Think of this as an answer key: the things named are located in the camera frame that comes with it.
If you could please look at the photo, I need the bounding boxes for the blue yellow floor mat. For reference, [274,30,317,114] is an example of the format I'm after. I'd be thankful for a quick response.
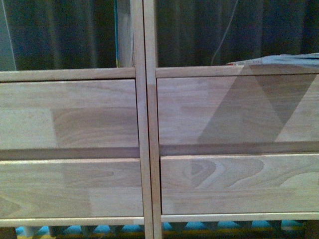
[15,220,306,239]

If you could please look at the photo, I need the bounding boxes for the lower left wooden drawer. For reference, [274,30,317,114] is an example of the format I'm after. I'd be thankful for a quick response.
[0,158,143,219]

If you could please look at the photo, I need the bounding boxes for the upper left wooden drawer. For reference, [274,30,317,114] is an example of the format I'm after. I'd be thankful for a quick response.
[0,79,139,149]

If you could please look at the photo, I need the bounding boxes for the left wooden shelf unit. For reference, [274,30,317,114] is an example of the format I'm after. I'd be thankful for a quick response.
[0,0,154,239]

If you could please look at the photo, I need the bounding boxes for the wooden drawer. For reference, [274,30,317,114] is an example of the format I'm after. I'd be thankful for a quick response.
[158,74,319,146]
[160,154,319,215]
[0,79,139,149]
[0,158,143,219]

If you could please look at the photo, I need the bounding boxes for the lower right wooden drawer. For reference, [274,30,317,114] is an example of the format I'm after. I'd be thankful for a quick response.
[160,154,319,215]

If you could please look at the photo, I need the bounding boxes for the wooden shelf unit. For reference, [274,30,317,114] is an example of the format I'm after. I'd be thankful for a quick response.
[143,0,319,239]
[0,0,154,239]

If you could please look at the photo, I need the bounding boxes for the thin white cable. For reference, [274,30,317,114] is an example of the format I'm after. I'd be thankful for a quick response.
[211,0,240,63]

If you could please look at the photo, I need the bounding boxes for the right wooden shelf unit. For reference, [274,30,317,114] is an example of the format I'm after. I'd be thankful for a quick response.
[143,0,319,239]

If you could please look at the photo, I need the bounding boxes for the stack of books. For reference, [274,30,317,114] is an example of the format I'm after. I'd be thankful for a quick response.
[227,53,319,68]

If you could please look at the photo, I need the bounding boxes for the upper right wooden drawer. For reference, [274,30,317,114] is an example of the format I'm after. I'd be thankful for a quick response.
[158,74,319,146]

